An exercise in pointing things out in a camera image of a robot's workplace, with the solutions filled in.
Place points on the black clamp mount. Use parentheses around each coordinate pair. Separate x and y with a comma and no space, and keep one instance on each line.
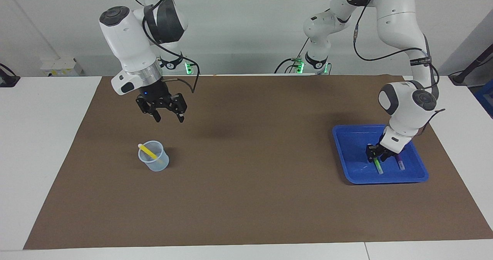
(7,79)

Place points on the translucent plastic cup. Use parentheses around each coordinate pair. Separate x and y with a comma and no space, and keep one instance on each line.
(156,165)

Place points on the green pen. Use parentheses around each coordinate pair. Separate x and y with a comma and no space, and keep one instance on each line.
(379,168)

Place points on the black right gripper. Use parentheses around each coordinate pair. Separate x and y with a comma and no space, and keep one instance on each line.
(158,100)

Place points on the yellow pen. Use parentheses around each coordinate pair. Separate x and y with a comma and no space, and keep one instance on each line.
(147,151)

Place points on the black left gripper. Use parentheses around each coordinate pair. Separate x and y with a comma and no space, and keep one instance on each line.
(383,149)

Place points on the white wall socket box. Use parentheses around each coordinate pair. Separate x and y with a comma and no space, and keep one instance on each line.
(61,67)

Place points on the black camera stand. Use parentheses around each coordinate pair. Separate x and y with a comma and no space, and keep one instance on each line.
(460,77)

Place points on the blue plastic tray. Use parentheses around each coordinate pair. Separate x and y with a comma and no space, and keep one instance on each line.
(354,167)

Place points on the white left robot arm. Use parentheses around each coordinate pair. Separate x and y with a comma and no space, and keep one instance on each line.
(404,106)

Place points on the purple pen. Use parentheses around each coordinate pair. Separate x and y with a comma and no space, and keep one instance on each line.
(400,164)

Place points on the brown table mat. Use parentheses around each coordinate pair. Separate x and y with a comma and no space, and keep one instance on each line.
(246,198)

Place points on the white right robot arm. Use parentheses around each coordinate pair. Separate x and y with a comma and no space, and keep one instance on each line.
(127,40)

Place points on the blue crate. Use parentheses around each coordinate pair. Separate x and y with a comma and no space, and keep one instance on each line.
(486,98)

